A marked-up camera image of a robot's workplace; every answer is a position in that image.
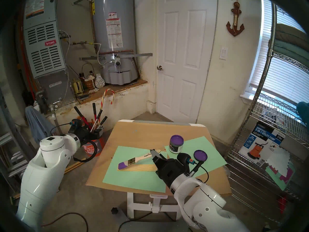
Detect magenta craft paper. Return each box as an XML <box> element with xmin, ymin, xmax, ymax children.
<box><xmin>269</xmin><ymin>165</ymin><xmax>296</xmax><ymax>185</ymax></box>

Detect white panel door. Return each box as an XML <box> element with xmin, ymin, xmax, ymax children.
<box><xmin>156</xmin><ymin>0</ymin><xmax>218</xmax><ymax>124</ymax></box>

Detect chrome wire shelf rack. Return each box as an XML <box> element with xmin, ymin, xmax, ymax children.
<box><xmin>226</xmin><ymin>2</ymin><xmax>309</xmax><ymax>225</ymax></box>

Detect white scalloped paper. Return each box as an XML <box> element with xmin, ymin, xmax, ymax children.
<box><xmin>266</xmin><ymin>147</ymin><xmax>291</xmax><ymax>176</ymax></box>

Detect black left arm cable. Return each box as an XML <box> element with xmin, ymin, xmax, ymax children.
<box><xmin>72</xmin><ymin>140</ymin><xmax>98</xmax><ymax>163</ymax></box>

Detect wicker basket with handle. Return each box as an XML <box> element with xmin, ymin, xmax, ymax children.
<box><xmin>81</xmin><ymin>63</ymin><xmax>96</xmax><ymax>90</ymax></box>

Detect grey water heater tank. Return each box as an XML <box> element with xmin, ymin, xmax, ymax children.
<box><xmin>92</xmin><ymin>0</ymin><xmax>140</xmax><ymax>85</ymax></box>

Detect brown anchor wall decoration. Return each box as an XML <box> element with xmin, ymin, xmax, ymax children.
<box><xmin>226</xmin><ymin>0</ymin><xmax>245</xmax><ymax>37</ymax></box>

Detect orange vertical pipe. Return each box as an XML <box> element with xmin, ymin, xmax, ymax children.
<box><xmin>18</xmin><ymin>19</ymin><xmax>36</xmax><ymax>94</ymax></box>

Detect purple paint jar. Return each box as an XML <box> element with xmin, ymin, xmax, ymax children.
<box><xmin>169</xmin><ymin>135</ymin><xmax>184</xmax><ymax>154</ymax></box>

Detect red black bolt cutter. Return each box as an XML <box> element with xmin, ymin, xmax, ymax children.
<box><xmin>74</xmin><ymin>106</ymin><xmax>92</xmax><ymax>130</ymax></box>

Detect small green paper sheet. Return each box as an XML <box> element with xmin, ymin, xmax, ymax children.
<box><xmin>165</xmin><ymin>137</ymin><xmax>227</xmax><ymax>179</ymax></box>

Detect black grip silver tool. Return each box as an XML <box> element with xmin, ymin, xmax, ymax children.
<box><xmin>95</xmin><ymin>109</ymin><xmax>103</xmax><ymax>128</ymax></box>

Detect foil wrapped object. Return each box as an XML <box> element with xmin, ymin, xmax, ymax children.
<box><xmin>95</xmin><ymin>74</ymin><xmax>106</xmax><ymax>88</ymax></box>

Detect black table cable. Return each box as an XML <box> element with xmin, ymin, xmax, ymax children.
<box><xmin>118</xmin><ymin>212</ymin><xmax>152</xmax><ymax>232</ymax></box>

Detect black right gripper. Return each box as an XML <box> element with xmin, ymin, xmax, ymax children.
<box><xmin>150</xmin><ymin>149</ymin><xmax>190</xmax><ymax>188</ymax></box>

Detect red plastic object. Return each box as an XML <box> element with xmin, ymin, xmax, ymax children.
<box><xmin>278</xmin><ymin>196</ymin><xmax>288</xmax><ymax>214</ymax></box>

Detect brown floor cable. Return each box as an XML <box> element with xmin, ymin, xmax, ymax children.
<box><xmin>41</xmin><ymin>212</ymin><xmax>88</xmax><ymax>232</ymax></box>

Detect white window blinds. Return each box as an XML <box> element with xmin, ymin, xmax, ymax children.
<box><xmin>250</xmin><ymin>0</ymin><xmax>309</xmax><ymax>104</ymax></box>

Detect large green paper sheet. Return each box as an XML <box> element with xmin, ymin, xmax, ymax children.
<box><xmin>103</xmin><ymin>146</ymin><xmax>168</xmax><ymax>193</ymax></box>

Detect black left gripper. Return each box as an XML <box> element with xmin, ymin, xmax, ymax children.
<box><xmin>78</xmin><ymin>126</ymin><xmax>104</xmax><ymax>143</ymax></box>

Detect white grey table frame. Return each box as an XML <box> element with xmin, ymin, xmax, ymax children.
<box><xmin>111</xmin><ymin>120</ymin><xmax>205</xmax><ymax>232</ymax></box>

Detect grey bryant furnace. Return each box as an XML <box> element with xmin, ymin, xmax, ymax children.
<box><xmin>23</xmin><ymin>0</ymin><xmax>76</xmax><ymax>105</ymax></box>

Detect grey green cushion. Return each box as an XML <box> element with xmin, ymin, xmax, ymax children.
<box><xmin>268</xmin><ymin>38</ymin><xmax>309</xmax><ymax>70</ymax></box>
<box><xmin>275</xmin><ymin>23</ymin><xmax>309</xmax><ymax>44</ymax></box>

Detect green craft paper scrap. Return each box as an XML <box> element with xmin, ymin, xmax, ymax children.
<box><xmin>265</xmin><ymin>165</ymin><xmax>296</xmax><ymax>191</ymax></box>

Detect orange plastic bucket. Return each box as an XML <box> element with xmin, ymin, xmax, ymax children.
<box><xmin>82</xmin><ymin>135</ymin><xmax>105</xmax><ymax>157</ymax></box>

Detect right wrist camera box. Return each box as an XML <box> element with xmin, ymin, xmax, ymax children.
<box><xmin>177</xmin><ymin>153</ymin><xmax>204</xmax><ymax>176</ymax></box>

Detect utility pump box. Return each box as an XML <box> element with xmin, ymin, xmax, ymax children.
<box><xmin>239</xmin><ymin>127</ymin><xmax>286</xmax><ymax>167</ymax></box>

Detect light wood slat piece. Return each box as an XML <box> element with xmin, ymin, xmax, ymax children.
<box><xmin>117</xmin><ymin>164</ymin><xmax>157</xmax><ymax>172</ymax></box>

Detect striped candy cane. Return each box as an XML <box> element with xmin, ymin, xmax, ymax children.
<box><xmin>101</xmin><ymin>88</ymin><xmax>115</xmax><ymax>111</ymax></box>

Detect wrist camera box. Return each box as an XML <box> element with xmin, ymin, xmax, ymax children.
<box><xmin>177</xmin><ymin>153</ymin><xmax>204</xmax><ymax>176</ymax></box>
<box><xmin>69</xmin><ymin>119</ymin><xmax>84</xmax><ymax>133</ymax></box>

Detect purple jar lid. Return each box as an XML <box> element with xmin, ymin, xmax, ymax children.
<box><xmin>194</xmin><ymin>150</ymin><xmax>208</xmax><ymax>162</ymax></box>

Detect wooden handled paint brush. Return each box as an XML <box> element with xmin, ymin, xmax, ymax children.
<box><xmin>118</xmin><ymin>149</ymin><xmax>161</xmax><ymax>170</ymax></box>

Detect brown wooden ledge board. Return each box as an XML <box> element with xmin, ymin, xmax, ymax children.
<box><xmin>77</xmin><ymin>79</ymin><xmax>148</xmax><ymax>104</ymax></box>

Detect wooden floor sticks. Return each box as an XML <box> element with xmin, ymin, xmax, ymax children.
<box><xmin>64</xmin><ymin>160</ymin><xmax>85</xmax><ymax>174</ymax></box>

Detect aluminium ladder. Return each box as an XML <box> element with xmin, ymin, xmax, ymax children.
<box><xmin>0</xmin><ymin>89</ymin><xmax>36</xmax><ymax>193</ymax></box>

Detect grey metal heater strap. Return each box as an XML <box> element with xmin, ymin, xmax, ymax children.
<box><xmin>80</xmin><ymin>53</ymin><xmax>153</xmax><ymax>61</ymax></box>

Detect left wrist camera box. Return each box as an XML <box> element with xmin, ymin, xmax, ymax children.
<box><xmin>69</xmin><ymin>119</ymin><xmax>84</xmax><ymax>133</ymax></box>

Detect blue cloth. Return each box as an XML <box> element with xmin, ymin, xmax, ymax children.
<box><xmin>25</xmin><ymin>106</ymin><xmax>57</xmax><ymax>144</ymax></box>

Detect teal cloth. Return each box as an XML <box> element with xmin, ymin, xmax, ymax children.
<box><xmin>296</xmin><ymin>101</ymin><xmax>309</xmax><ymax>131</ymax></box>

